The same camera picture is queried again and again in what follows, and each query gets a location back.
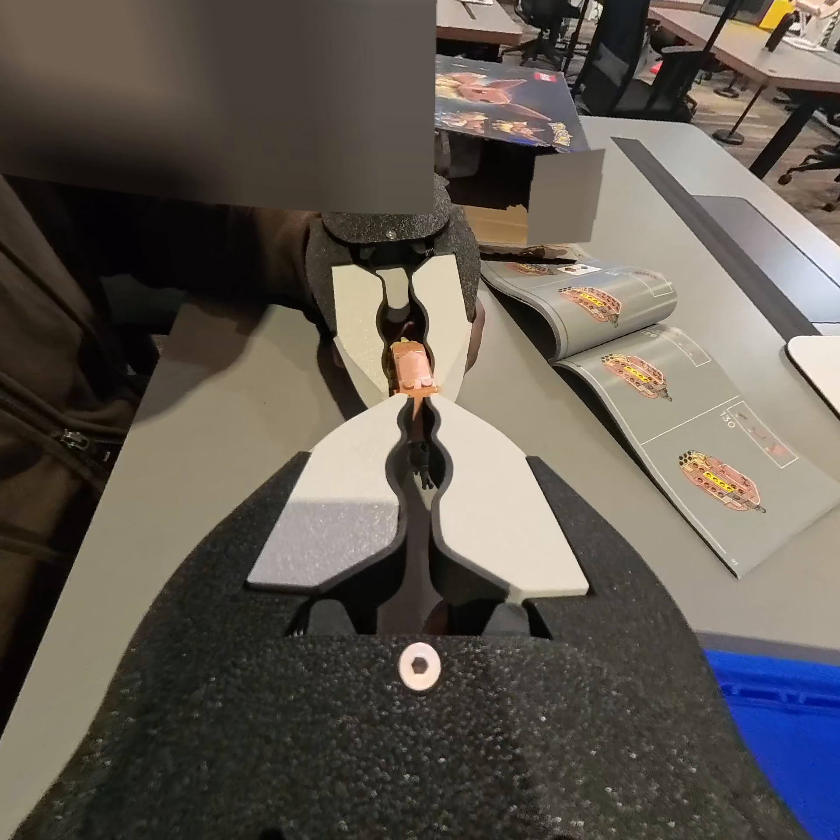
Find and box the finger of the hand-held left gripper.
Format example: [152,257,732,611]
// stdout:
[408,252,478,401]
[331,264,395,399]

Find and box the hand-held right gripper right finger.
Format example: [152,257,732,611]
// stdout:
[425,392,590,601]

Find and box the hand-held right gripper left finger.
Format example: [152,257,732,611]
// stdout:
[246,395,408,588]

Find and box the brown toy brick model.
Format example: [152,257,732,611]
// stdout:
[387,336,439,492]

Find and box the grey instruction booklet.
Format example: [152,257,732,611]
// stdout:
[479,246,840,580]

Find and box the blue storage bin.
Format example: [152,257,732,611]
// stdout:
[699,633,840,840]

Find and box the person's left forearm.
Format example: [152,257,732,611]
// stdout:
[98,203,326,316]

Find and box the grey desk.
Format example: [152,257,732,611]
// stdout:
[0,115,840,742]

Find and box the person's left hand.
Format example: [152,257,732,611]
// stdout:
[461,298,488,379]

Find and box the printed cardboard box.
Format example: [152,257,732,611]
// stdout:
[434,54,592,247]

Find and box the black office chair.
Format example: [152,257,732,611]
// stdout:
[581,0,700,122]
[502,0,592,70]

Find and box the person's brown jacket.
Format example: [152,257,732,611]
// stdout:
[0,174,165,710]

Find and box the white board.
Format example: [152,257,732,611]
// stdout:
[786,335,840,417]

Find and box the wooden table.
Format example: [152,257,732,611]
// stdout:
[646,3,840,179]

